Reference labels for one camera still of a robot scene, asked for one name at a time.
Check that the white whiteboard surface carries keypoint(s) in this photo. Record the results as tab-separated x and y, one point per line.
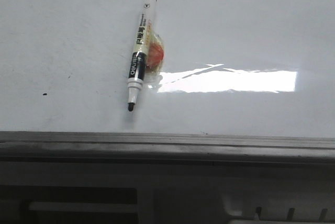
231	67

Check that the white marker tray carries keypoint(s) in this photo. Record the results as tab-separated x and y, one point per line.
34	192

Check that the white black whiteboard marker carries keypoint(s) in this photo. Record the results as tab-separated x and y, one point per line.
140	52

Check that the grey aluminium whiteboard frame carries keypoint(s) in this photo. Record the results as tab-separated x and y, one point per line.
159	146

